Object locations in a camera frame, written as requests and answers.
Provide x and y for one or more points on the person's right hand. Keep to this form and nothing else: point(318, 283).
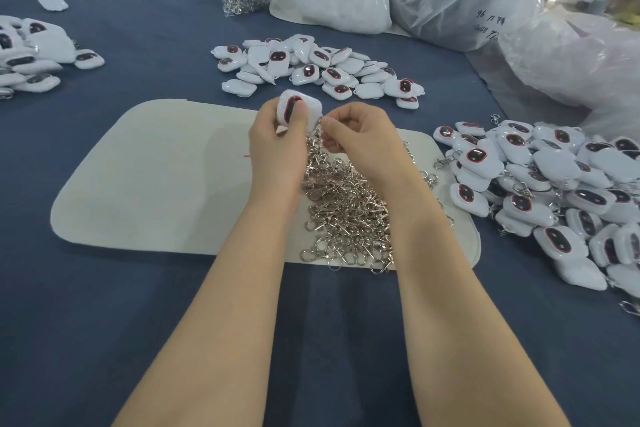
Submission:
point(372, 146)

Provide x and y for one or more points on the person's left hand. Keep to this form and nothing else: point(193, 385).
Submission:
point(278, 156)

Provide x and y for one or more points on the crumpled clear plastic bag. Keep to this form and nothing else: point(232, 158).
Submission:
point(582, 55)

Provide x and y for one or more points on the cream felt work mat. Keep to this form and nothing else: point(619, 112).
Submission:
point(138, 177)

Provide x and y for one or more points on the person's right forearm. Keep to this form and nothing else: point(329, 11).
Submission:
point(480, 332)

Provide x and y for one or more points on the white fob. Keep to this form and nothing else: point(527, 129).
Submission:
point(298, 107)

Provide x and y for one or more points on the person's left forearm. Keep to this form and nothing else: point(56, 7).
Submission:
point(210, 332)

